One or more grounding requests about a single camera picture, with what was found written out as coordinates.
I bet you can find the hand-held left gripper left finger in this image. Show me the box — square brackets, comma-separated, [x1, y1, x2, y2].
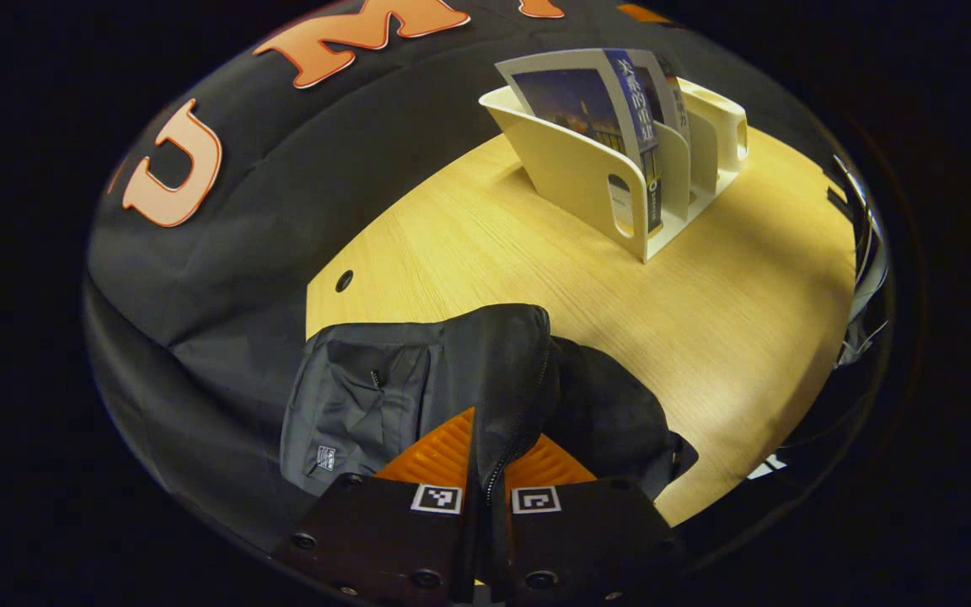
[271, 406, 478, 606]

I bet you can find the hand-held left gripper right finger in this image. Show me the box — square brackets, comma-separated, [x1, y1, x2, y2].
[502, 433, 687, 606]

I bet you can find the black schoolbag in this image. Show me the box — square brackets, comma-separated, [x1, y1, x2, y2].
[279, 303, 700, 524]

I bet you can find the cream plastic bookshelf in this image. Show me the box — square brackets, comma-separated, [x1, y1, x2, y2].
[479, 76, 749, 264]

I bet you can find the blue cover book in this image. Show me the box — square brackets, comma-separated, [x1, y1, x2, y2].
[494, 48, 665, 239]

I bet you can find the grey portrait cover book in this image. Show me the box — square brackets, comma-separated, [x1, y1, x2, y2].
[652, 52, 694, 140]

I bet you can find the grey metal pole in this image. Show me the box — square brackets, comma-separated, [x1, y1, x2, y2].
[827, 154, 889, 368]

